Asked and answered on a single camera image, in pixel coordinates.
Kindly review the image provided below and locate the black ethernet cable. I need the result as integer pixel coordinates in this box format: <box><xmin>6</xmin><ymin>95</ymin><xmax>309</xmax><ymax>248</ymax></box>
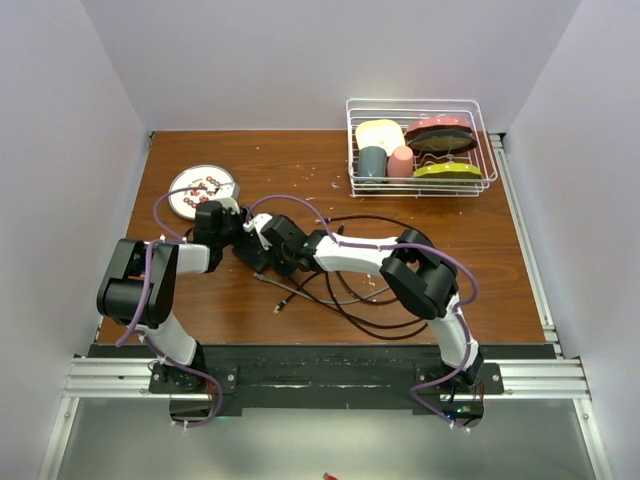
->
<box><xmin>272</xmin><ymin>214</ymin><xmax>436</xmax><ymax>343</ymax></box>

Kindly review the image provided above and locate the black network switch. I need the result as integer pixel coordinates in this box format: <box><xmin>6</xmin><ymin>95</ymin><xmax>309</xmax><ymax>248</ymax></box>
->
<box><xmin>232</xmin><ymin>242</ymin><xmax>271</xmax><ymax>274</ymax></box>

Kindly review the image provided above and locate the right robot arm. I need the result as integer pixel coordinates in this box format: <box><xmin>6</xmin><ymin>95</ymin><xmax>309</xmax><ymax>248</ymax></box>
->
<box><xmin>243</xmin><ymin>214</ymin><xmax>483</xmax><ymax>393</ymax></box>

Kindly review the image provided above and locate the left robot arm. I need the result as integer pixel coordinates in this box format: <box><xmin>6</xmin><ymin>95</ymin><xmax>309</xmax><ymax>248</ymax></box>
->
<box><xmin>96</xmin><ymin>201</ymin><xmax>249</xmax><ymax>392</ymax></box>

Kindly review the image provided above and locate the round white patterned plate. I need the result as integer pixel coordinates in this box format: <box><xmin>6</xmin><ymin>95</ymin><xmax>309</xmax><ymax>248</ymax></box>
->
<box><xmin>169</xmin><ymin>164</ymin><xmax>236</xmax><ymax>220</ymax></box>

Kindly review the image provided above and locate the dark grey cup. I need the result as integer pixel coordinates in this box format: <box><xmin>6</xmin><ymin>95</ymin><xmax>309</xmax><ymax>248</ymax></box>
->
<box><xmin>356</xmin><ymin>145</ymin><xmax>388</xmax><ymax>184</ymax></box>

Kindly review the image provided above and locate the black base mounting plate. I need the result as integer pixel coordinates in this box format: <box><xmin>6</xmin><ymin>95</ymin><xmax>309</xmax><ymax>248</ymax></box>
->
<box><xmin>149</xmin><ymin>345</ymin><xmax>504</xmax><ymax>426</ymax></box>

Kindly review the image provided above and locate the pink cup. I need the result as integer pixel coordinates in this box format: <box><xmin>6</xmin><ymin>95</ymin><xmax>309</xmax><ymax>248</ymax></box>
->
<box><xmin>387</xmin><ymin>145</ymin><xmax>414</xmax><ymax>183</ymax></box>

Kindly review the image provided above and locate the cream yellow plate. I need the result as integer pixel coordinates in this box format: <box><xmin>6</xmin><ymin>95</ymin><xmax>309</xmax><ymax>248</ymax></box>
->
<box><xmin>354</xmin><ymin>119</ymin><xmax>406</xmax><ymax>156</ymax></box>

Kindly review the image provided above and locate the olive green bowl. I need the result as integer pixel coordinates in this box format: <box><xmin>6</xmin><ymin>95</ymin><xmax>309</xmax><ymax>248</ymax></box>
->
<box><xmin>413</xmin><ymin>162</ymin><xmax>483</xmax><ymax>180</ymax></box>

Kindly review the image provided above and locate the black brown bowl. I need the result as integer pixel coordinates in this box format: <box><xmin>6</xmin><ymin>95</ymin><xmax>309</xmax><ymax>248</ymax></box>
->
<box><xmin>408</xmin><ymin>129</ymin><xmax>477</xmax><ymax>156</ymax></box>

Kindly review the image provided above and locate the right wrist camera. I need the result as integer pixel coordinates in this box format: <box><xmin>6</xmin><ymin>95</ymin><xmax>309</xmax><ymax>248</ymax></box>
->
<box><xmin>243</xmin><ymin>213</ymin><xmax>272</xmax><ymax>251</ymax></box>

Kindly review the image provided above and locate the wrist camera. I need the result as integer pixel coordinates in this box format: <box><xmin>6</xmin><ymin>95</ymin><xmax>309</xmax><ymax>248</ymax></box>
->
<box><xmin>243</xmin><ymin>213</ymin><xmax>272</xmax><ymax>251</ymax></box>
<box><xmin>213</xmin><ymin>182</ymin><xmax>240</xmax><ymax>215</ymax></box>

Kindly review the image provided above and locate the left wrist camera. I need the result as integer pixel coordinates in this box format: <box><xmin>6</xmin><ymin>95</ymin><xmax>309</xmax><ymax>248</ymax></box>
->
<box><xmin>213</xmin><ymin>182</ymin><xmax>240</xmax><ymax>215</ymax></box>

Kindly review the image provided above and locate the white wire dish rack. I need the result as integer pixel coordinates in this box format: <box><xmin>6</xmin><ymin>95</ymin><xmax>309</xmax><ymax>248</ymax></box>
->
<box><xmin>345</xmin><ymin>98</ymin><xmax>499</xmax><ymax>198</ymax></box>

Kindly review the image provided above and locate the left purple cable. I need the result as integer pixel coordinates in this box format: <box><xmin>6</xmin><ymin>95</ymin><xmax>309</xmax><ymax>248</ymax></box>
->
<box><xmin>115</xmin><ymin>188</ymin><xmax>225</xmax><ymax>429</ymax></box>

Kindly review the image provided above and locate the aluminium frame rail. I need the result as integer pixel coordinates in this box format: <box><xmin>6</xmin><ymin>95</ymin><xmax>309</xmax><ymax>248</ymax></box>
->
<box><xmin>41</xmin><ymin>130</ymin><xmax>609</xmax><ymax>479</ymax></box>

